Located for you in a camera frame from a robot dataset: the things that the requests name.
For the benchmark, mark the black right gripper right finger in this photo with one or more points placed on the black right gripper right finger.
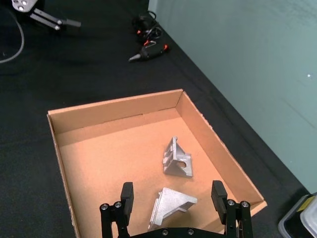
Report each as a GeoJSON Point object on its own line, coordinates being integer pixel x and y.
{"type": "Point", "coordinates": [219, 198]}

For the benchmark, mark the shallow brown cardboard tray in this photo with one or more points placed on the shallow brown cardboard tray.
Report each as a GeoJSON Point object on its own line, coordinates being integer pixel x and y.
{"type": "Point", "coordinates": [111, 161]}

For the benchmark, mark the silver metal corner bracket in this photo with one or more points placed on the silver metal corner bracket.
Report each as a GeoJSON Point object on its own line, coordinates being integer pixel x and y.
{"type": "Point", "coordinates": [171, 200]}
{"type": "Point", "coordinates": [180, 161]}

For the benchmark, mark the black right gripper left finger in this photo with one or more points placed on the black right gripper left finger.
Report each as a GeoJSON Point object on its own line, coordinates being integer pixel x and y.
{"type": "Point", "coordinates": [126, 198]}

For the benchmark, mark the plain pale wall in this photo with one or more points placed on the plain pale wall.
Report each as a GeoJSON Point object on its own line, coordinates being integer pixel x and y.
{"type": "Point", "coordinates": [247, 49]}

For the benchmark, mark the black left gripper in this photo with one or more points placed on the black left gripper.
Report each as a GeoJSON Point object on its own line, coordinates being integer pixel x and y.
{"type": "Point", "coordinates": [22, 5]}

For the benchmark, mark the black tool with orange parts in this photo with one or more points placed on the black tool with orange parts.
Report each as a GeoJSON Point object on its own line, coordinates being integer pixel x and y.
{"type": "Point", "coordinates": [149, 52]}

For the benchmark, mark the clear plastic case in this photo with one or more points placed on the clear plastic case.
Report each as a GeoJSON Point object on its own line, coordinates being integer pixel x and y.
{"type": "Point", "coordinates": [294, 218]}

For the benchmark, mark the black table cloth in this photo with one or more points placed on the black table cloth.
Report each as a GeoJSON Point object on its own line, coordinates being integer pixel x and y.
{"type": "Point", "coordinates": [74, 74]}

